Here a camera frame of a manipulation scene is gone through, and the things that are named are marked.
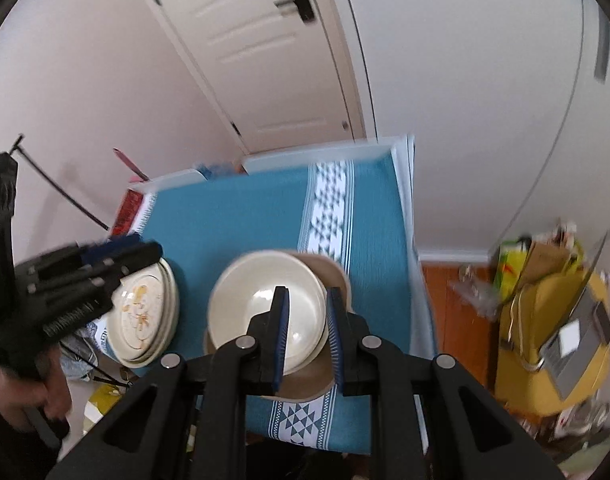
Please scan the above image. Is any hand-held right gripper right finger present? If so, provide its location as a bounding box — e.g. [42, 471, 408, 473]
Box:
[326, 287, 576, 480]

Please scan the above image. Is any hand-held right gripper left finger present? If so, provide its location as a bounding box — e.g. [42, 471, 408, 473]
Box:
[45, 286, 291, 480]

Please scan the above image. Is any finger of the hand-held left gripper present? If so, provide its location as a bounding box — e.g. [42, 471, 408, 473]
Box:
[28, 242, 164, 311]
[15, 233, 142, 281]

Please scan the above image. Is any cream bowl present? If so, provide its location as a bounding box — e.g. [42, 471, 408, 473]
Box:
[206, 249, 330, 376]

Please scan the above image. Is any brown plate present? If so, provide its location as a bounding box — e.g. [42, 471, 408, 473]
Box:
[203, 252, 354, 401]

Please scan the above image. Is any person's left forearm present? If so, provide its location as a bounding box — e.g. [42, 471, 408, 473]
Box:
[0, 360, 61, 480]

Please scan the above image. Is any person's left hand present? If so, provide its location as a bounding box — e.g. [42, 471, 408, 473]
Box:
[0, 347, 71, 431]

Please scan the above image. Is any red box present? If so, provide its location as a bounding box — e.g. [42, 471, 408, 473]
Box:
[109, 189, 147, 237]

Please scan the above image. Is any blue white patterned bag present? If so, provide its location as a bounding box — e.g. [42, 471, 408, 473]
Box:
[60, 319, 109, 382]

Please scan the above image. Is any red stick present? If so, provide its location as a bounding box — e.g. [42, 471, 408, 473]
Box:
[112, 147, 149, 182]

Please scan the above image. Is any yellow green packet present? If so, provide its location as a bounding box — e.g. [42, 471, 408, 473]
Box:
[84, 384, 127, 427]

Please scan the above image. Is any blue orange packet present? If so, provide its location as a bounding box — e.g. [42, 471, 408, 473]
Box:
[194, 159, 247, 179]

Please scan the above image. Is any clear plastic bag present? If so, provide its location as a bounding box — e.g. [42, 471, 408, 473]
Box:
[449, 261, 502, 319]

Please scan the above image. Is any blue patterned tablecloth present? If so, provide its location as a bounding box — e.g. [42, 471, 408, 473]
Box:
[128, 134, 440, 457]

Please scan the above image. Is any green yellow bag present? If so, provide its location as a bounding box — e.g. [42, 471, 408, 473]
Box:
[497, 236, 584, 307]

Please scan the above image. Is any brown paper bag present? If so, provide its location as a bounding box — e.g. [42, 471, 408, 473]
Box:
[516, 239, 572, 292]

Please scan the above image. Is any white door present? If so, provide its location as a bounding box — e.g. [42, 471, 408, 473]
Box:
[120, 0, 382, 157]

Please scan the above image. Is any grey laptop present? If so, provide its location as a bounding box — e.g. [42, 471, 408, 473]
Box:
[540, 230, 610, 402]

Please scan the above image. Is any phone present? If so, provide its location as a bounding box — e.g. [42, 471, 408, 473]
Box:
[589, 302, 610, 344]

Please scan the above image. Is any green mat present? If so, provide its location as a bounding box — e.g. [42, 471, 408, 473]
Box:
[554, 424, 610, 477]

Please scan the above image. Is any black strap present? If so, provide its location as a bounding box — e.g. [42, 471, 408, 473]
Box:
[10, 133, 109, 231]

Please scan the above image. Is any white cable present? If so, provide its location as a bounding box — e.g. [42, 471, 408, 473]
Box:
[504, 289, 542, 372]

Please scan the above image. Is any grey recessed handle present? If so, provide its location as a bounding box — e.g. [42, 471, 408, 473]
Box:
[594, 24, 610, 82]

